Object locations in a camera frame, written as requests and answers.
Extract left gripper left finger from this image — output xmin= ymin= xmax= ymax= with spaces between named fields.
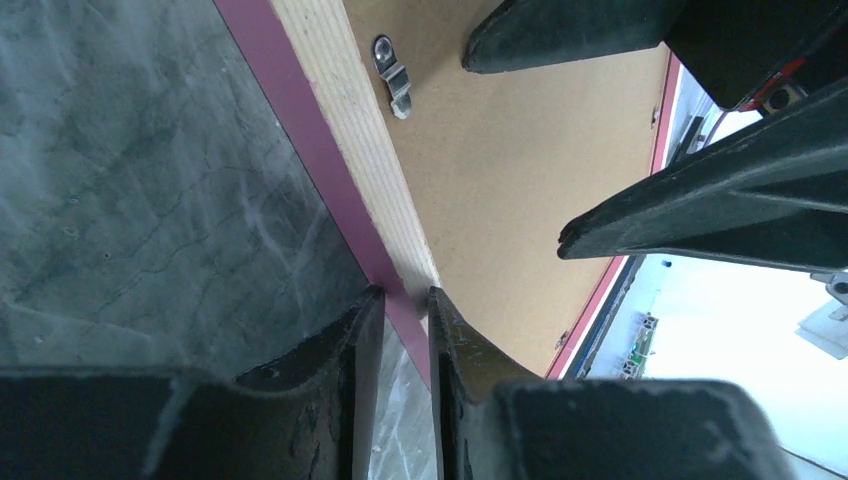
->
xmin=1 ymin=285 xmax=385 ymax=479

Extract pink picture frame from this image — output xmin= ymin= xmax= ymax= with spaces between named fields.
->
xmin=217 ymin=1 xmax=680 ymax=379

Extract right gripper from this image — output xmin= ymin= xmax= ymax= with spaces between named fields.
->
xmin=462 ymin=0 xmax=847 ymax=273

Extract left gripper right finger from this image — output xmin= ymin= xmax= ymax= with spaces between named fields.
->
xmin=428 ymin=287 xmax=794 ymax=479

